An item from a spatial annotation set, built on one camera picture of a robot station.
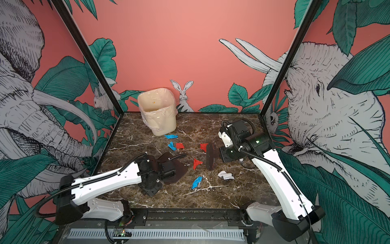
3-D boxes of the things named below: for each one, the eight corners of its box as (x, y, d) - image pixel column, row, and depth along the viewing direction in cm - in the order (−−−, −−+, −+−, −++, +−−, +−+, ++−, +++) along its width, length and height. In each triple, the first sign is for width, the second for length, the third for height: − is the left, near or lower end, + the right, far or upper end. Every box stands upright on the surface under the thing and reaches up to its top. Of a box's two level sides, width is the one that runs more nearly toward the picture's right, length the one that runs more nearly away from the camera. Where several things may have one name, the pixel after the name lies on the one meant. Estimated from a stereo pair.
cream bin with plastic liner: (143, 139, 106) (130, 113, 86) (151, 114, 122) (141, 87, 102) (175, 139, 106) (170, 113, 86) (178, 114, 122) (175, 87, 102)
